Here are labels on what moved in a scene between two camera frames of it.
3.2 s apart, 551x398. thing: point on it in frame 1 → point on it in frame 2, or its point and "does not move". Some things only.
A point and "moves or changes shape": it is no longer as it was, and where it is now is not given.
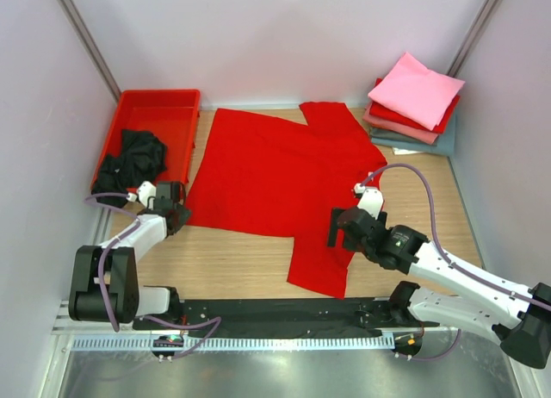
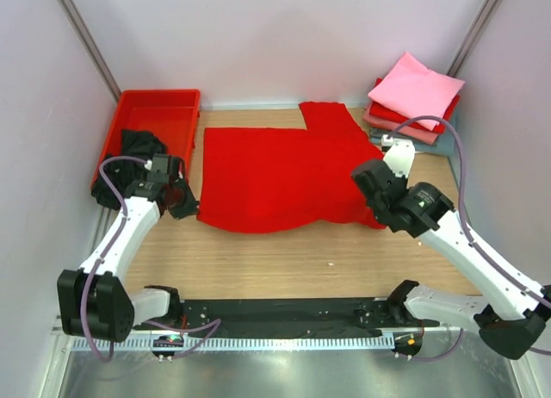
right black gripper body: [344, 227] → [373, 184]
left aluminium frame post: [89, 39] does not move
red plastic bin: [172, 115] does not move
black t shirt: [142, 159] does not move
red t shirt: [267, 177] moves or changes shape
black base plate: [282, 317] does not move
